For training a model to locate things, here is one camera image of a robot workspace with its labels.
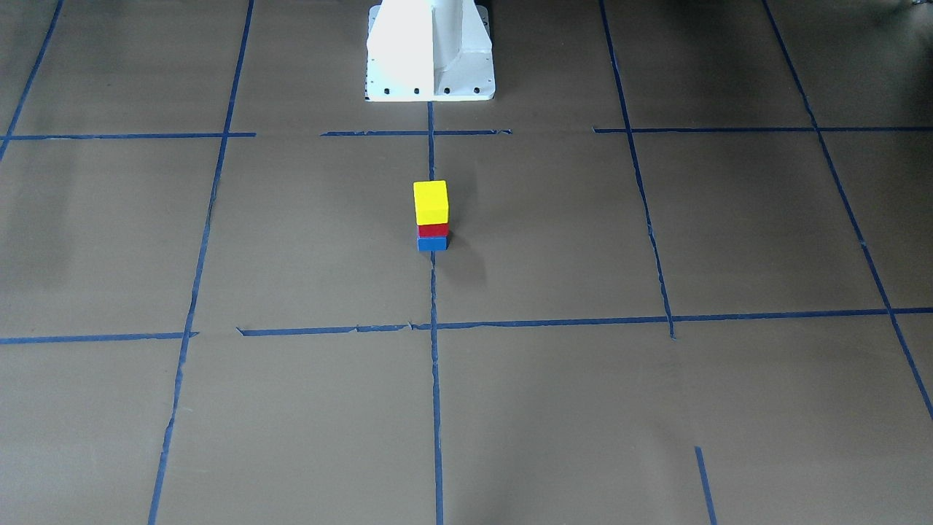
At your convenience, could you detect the yellow wooden cube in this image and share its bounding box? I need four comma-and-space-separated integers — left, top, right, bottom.
413, 180, 450, 226

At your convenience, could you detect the white metal camera stand base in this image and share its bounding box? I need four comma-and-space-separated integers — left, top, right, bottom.
364, 1, 496, 103

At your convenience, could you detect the red wooden cube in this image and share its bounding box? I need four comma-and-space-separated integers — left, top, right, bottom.
417, 222, 450, 238

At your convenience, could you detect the blue wooden cube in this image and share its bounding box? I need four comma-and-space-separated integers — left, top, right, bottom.
416, 236, 449, 252

